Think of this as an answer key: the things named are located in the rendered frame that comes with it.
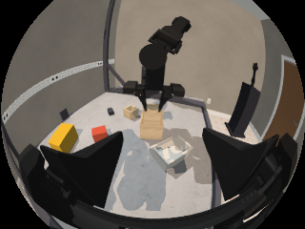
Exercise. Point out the red cube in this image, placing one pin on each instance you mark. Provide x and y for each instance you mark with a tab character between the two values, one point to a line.
99	133

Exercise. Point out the yellow rectangular block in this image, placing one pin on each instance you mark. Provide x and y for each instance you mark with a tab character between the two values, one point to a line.
63	138

